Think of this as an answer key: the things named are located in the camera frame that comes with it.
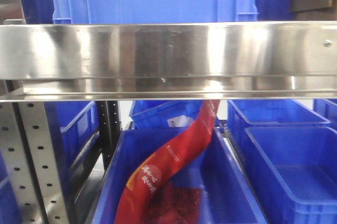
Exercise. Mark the blue centre bin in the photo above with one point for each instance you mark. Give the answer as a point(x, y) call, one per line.
point(225, 194)

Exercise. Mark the stainless steel shelf rail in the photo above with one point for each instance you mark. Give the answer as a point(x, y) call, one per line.
point(234, 60)

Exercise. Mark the blue right rear bin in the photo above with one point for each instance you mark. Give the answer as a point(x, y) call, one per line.
point(269, 113)

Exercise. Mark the perforated steel upright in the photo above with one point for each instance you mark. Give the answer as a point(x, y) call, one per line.
point(32, 147)

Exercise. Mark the blue left bin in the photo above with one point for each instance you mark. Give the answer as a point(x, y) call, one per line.
point(73, 128)

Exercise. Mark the blue right front bin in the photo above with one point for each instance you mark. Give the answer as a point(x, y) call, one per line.
point(293, 172)

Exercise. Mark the blue rear tilted bin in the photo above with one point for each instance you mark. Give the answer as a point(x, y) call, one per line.
point(147, 114)

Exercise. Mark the red printed banner strip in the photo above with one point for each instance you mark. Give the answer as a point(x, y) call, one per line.
point(164, 163)

